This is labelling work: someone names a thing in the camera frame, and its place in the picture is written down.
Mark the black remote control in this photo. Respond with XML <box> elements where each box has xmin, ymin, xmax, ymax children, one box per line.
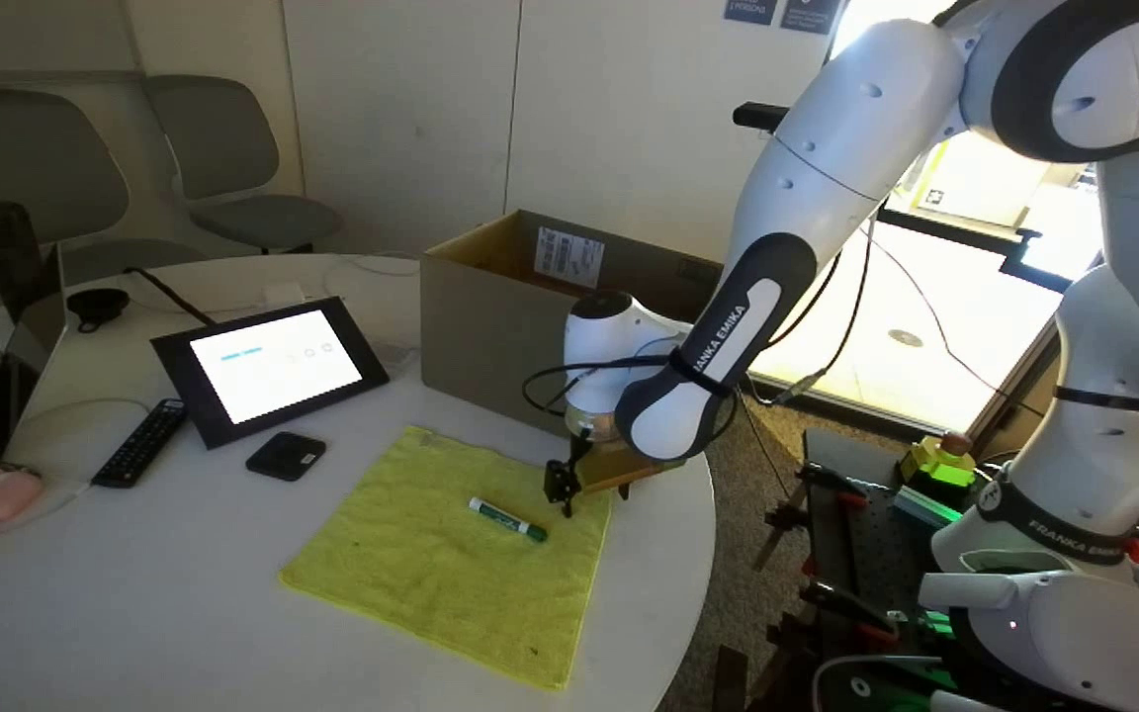
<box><xmin>86</xmin><ymin>396</ymin><xmax>192</xmax><ymax>496</ymax></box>

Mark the black camera boom rod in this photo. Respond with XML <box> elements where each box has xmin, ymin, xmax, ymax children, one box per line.
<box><xmin>728</xmin><ymin>98</ymin><xmax>794</xmax><ymax>133</ymax></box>

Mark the black tablet lit screen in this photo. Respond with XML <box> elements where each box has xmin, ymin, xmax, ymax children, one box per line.
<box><xmin>151</xmin><ymin>294</ymin><xmax>391</xmax><ymax>453</ymax></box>

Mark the yellow microfibre towel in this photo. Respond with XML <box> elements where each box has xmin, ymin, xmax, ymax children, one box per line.
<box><xmin>276</xmin><ymin>422</ymin><xmax>620</xmax><ymax>698</ymax></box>

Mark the small black square device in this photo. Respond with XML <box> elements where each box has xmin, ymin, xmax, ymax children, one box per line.
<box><xmin>241</xmin><ymin>429</ymin><xmax>333</xmax><ymax>485</ymax></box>

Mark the dark wall sign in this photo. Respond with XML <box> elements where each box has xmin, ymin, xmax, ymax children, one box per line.
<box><xmin>718</xmin><ymin>0</ymin><xmax>784</xmax><ymax>31</ymax></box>
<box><xmin>777</xmin><ymin>0</ymin><xmax>847</xmax><ymax>41</ymax></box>

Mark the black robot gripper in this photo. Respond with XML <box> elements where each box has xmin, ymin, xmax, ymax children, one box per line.
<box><xmin>543</xmin><ymin>456</ymin><xmax>589</xmax><ymax>521</ymax></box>

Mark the brown cardboard box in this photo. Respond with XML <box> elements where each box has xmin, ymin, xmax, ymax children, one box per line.
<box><xmin>415</xmin><ymin>205</ymin><xmax>731</xmax><ymax>437</ymax></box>

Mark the green white marker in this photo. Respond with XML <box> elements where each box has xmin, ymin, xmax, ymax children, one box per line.
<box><xmin>465</xmin><ymin>496</ymin><xmax>552</xmax><ymax>545</ymax></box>

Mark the grey office chair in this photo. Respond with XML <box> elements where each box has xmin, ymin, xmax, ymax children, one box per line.
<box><xmin>139</xmin><ymin>73</ymin><xmax>347</xmax><ymax>257</ymax></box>
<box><xmin>0</xmin><ymin>83</ymin><xmax>209</xmax><ymax>329</ymax></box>

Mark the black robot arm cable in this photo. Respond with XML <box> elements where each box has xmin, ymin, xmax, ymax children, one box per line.
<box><xmin>517</xmin><ymin>219</ymin><xmax>876</xmax><ymax>422</ymax></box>

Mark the black table cable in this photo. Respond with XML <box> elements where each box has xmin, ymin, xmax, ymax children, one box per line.
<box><xmin>121</xmin><ymin>267</ymin><xmax>222</xmax><ymax>333</ymax></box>

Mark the black round puck device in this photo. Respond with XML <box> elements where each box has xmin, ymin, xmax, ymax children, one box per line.
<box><xmin>61</xmin><ymin>284</ymin><xmax>134</xmax><ymax>335</ymax></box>

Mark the white round dish device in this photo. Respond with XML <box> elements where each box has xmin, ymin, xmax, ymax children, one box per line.
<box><xmin>3</xmin><ymin>393</ymin><xmax>151</xmax><ymax>485</ymax></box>

